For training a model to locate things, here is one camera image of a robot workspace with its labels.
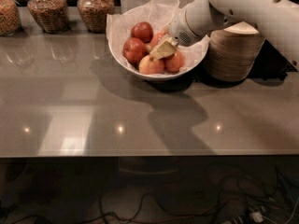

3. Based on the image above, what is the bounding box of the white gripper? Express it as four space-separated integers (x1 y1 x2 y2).
150 0 237 61

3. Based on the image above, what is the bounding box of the large red apple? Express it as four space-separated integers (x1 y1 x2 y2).
150 31 166 48

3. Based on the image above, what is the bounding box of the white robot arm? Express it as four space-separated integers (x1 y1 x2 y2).
167 0 299 64

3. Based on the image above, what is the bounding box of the orange-red apple right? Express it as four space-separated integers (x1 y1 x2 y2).
164 50 185 73

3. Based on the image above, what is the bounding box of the yellow-red apple front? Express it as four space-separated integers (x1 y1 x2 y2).
138 55 164 75

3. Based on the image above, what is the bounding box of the red apple back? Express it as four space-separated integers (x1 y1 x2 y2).
131 21 153 43

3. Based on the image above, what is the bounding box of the red apple left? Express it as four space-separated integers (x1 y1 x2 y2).
122 37 147 63

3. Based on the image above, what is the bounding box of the white ceramic bowl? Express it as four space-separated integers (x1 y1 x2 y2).
107 5 210 81

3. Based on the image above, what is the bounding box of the white tissue paper liner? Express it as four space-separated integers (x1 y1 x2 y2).
106 0 211 77

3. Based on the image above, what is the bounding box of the front stack of paper bowls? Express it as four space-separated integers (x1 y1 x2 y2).
204 22 264 82

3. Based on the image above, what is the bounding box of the glass jar of granola right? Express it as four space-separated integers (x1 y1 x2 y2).
77 0 115 33

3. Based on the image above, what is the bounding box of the glass jar of granola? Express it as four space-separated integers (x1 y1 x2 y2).
77 0 115 33
27 0 69 34

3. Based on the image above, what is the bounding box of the glass jar of granola middle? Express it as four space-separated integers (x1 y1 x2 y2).
27 0 69 34

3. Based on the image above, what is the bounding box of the glass jar of cereal left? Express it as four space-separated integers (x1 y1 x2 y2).
0 0 21 36

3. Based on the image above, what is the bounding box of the white power adapter on floor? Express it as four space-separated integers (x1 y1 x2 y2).
250 212 263 224

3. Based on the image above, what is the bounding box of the black floor cable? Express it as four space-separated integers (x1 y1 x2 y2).
8 161 299 224

